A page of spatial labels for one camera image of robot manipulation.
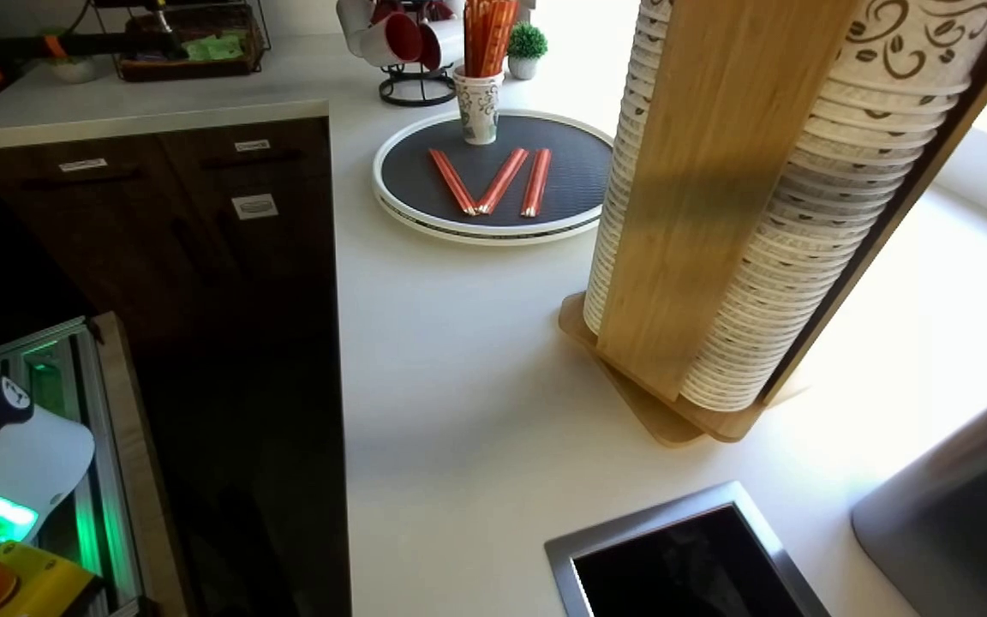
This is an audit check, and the metal robot stand frame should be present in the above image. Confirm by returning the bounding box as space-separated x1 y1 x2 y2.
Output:
0 308 191 617

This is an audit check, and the white mug red inside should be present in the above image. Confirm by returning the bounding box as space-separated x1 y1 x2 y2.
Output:
333 0 397 68
385 9 449 75

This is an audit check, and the white paper cup stack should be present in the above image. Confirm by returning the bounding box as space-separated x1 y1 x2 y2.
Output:
579 0 680 341

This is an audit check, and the small potted green plant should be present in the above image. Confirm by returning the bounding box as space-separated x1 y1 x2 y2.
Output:
501 21 553 85

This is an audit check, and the round white grey tray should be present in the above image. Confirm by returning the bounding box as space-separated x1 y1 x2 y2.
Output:
370 109 618 250

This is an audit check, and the patterned paper cup stack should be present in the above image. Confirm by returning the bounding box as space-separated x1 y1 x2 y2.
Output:
680 0 987 414

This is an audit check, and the green packet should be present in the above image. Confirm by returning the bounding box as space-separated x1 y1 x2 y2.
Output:
182 27 249 68

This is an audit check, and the black flat scale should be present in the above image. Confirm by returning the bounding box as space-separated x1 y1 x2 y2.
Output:
543 477 833 617

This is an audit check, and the wooden cup dispenser stand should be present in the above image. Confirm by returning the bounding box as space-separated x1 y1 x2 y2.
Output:
555 0 987 447

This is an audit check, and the small white dish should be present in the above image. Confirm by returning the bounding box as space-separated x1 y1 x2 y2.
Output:
42 50 104 85

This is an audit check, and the dark wooden basket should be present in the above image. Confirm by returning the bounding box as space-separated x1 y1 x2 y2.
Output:
112 0 272 85

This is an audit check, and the black wire mug rack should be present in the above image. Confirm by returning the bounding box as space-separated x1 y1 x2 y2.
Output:
378 62 458 109

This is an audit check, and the grey coffee machine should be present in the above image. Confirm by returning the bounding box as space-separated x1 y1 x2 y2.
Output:
848 366 987 617

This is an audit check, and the dark wooden drawer cabinet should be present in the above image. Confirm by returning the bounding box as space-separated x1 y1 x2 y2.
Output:
0 114 353 617

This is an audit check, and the yellow emergency stop box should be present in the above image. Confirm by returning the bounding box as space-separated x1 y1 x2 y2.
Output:
0 538 100 617

